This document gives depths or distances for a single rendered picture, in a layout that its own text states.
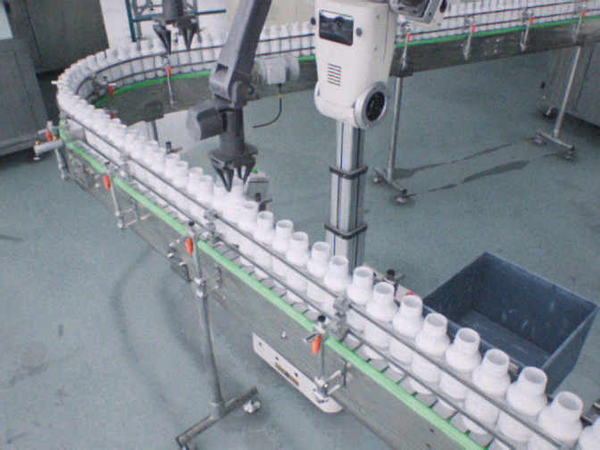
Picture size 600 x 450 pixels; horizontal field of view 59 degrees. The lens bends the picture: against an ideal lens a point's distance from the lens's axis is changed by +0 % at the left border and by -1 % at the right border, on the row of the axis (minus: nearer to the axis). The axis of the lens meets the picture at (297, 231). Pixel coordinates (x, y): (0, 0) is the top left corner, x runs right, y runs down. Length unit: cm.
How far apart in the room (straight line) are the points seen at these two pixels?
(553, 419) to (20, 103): 398
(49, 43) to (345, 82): 496
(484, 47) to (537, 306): 236
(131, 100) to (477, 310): 182
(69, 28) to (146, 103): 378
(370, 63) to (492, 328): 85
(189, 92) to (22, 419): 164
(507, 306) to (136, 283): 199
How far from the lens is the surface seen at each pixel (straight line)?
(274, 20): 534
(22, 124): 439
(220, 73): 118
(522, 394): 93
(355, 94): 170
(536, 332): 159
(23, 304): 306
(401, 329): 100
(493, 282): 157
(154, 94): 274
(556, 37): 408
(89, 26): 651
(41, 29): 634
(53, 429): 243
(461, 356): 96
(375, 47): 167
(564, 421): 91
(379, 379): 108
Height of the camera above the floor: 181
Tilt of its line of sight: 34 degrees down
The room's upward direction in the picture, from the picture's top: 1 degrees counter-clockwise
